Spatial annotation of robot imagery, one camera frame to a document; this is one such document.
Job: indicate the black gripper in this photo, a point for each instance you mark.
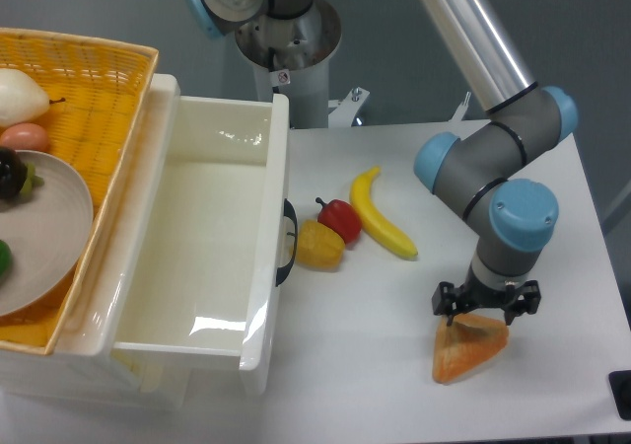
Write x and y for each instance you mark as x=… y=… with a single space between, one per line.
x=449 y=300

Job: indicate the orange triangle bread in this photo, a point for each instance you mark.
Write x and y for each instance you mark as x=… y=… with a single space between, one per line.
x=469 y=341

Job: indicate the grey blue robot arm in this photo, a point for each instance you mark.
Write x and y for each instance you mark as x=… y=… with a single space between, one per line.
x=475 y=177

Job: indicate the black object at table edge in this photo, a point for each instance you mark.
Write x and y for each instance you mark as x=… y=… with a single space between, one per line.
x=620 y=385

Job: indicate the yellow toy banana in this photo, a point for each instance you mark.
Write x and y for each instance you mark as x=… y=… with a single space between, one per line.
x=374 y=223

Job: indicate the red toy bell pepper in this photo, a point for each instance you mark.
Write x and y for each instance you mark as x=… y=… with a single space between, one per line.
x=340 y=217

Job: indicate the yellow toy bell pepper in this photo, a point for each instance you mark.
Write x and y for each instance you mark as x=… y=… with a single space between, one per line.
x=318 y=246

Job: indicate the white plastic drawer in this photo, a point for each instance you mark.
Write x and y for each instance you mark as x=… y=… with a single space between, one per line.
x=203 y=292

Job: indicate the white drawer cabinet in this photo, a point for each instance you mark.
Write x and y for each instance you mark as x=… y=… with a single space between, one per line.
x=84 y=364

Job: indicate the grey round plate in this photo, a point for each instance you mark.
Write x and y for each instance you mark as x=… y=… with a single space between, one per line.
x=46 y=232

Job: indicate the yellow woven basket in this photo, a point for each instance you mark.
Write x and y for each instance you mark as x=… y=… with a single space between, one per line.
x=105 y=83

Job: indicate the green toy vegetable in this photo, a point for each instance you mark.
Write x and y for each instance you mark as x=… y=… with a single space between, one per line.
x=6 y=259

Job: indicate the pink toy egg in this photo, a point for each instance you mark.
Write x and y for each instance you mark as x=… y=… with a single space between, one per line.
x=26 y=136

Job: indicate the dark purple toy eggplant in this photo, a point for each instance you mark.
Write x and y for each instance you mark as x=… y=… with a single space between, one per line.
x=18 y=178

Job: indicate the white toy pear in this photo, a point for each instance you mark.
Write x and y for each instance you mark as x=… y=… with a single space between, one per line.
x=22 y=98

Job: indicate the black drawer handle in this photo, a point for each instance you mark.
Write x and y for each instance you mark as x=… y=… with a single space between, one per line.
x=290 y=242

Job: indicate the white mounting bracket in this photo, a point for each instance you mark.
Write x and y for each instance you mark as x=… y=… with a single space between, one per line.
x=347 y=112

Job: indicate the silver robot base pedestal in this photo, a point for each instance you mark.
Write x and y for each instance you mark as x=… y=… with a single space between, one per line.
x=291 y=57

